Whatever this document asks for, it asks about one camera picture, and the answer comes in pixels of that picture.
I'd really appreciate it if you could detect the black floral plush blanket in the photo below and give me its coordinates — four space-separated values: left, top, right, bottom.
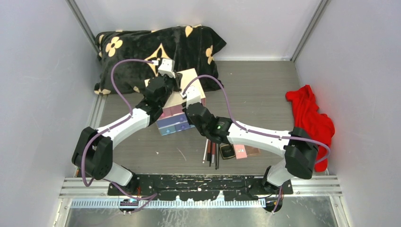
94 25 227 95

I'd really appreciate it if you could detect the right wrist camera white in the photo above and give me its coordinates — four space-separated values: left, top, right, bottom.
180 86 202 108

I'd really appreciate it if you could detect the red makeup pencil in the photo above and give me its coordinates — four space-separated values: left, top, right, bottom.
211 143 216 164

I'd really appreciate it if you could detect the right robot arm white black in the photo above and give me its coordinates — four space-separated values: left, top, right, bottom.
183 103 318 194

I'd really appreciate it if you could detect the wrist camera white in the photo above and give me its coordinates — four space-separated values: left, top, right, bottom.
157 58 176 78
180 86 202 108

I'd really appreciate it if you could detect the white makeup pencil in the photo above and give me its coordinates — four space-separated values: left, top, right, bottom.
202 139 209 164

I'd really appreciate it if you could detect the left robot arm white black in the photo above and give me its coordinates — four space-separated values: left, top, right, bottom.
71 72 183 195

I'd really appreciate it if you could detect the aluminium slotted rail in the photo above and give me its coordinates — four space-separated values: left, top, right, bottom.
70 198 266 209

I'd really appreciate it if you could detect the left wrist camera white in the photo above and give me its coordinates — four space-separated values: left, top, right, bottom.
157 58 176 78

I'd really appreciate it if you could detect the pastel mini drawer organizer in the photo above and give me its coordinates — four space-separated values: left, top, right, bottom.
156 68 206 136

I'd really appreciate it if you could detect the pink square compact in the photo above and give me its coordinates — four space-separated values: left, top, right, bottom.
233 144 247 159

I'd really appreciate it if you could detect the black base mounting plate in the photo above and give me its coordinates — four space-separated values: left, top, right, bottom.
107 174 294 202

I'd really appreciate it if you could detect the brown eyeshadow palette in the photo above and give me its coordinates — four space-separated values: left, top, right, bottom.
245 146 261 157

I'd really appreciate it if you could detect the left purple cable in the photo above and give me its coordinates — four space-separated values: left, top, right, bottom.
80 58 159 214

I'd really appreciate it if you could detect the red cloth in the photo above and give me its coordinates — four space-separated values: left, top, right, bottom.
285 84 335 173

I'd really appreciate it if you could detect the black round compact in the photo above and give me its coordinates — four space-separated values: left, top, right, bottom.
219 144 235 159

